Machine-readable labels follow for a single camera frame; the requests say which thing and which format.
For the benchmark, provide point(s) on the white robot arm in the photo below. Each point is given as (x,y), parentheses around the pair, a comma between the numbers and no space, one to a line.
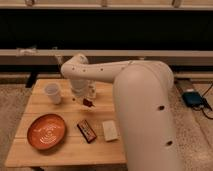
(140,96)

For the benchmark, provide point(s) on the dark red rectangular box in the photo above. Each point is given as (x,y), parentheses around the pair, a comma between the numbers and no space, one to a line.
(86,130)

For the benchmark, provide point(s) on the blue electronic device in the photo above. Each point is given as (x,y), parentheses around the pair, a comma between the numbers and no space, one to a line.
(192,99)

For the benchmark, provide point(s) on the red pepper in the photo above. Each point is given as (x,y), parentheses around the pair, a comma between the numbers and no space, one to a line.
(88,103)

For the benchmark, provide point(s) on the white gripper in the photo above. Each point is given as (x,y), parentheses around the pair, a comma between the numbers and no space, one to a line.
(81,88)

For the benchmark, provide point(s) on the wooden table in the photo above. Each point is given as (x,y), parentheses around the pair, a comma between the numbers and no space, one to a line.
(74,149)

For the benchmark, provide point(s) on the white sponge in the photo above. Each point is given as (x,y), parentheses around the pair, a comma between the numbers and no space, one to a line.
(110,131)

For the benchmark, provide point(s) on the orange plate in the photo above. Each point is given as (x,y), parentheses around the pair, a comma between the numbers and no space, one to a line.
(46,131)

